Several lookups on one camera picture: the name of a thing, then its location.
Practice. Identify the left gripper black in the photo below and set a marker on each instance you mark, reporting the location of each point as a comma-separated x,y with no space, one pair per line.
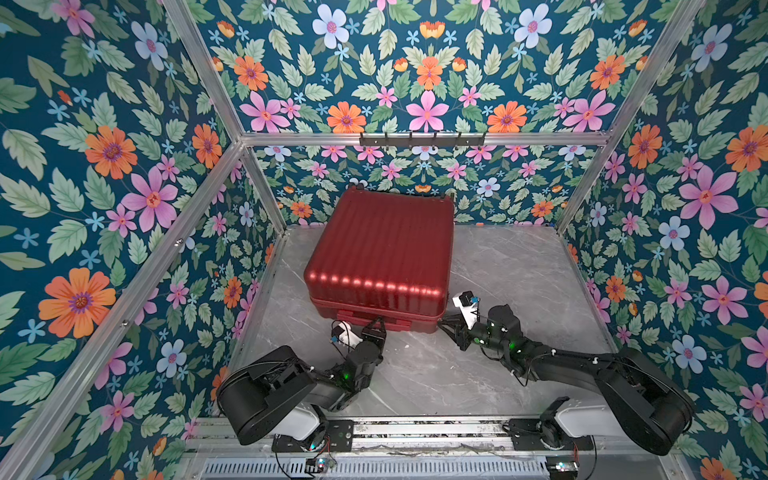
370,335

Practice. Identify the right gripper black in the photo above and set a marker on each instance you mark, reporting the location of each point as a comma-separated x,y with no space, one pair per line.
461,331

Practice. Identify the red hard-shell suitcase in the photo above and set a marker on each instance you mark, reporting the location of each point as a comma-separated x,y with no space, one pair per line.
384,256

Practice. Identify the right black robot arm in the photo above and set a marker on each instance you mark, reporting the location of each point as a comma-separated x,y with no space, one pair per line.
650,408

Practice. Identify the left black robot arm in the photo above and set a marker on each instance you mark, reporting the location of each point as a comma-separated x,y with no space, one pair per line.
281,395

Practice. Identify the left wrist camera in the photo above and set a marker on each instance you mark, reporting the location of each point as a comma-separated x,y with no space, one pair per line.
343,335

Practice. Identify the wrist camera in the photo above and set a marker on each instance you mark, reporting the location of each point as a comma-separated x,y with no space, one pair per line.
468,305
343,335

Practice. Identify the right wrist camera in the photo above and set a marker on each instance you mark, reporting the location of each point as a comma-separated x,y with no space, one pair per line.
468,305

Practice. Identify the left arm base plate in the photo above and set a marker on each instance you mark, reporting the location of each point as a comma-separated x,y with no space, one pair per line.
333,435

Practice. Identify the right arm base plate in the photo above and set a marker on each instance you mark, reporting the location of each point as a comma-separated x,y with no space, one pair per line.
529,434

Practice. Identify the white slotted cable duct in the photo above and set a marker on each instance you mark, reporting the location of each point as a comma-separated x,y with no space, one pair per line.
376,468

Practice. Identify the aluminium cage frame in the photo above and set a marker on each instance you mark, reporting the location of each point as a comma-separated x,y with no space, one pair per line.
153,153

